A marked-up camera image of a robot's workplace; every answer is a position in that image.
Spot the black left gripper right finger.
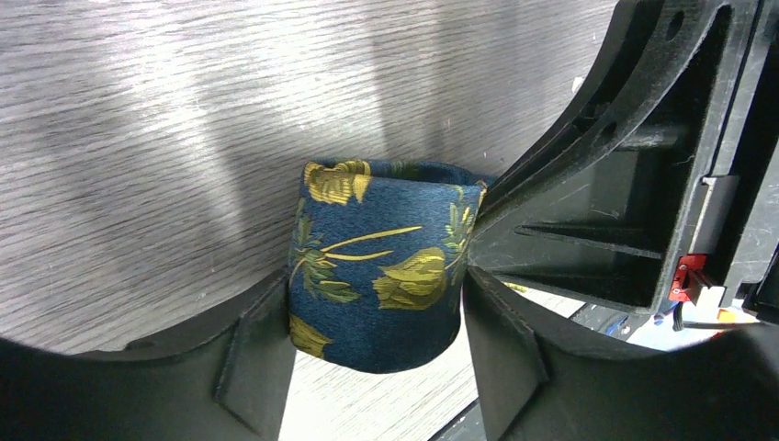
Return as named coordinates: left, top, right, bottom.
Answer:
left=463, top=267, right=778, bottom=440

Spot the blue yellow floral tie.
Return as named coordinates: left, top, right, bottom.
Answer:
left=288, top=159, right=493, bottom=374

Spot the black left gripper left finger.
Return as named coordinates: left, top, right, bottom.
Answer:
left=1, top=270, right=296, bottom=440

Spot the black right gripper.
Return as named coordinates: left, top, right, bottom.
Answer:
left=469, top=1, right=778, bottom=322

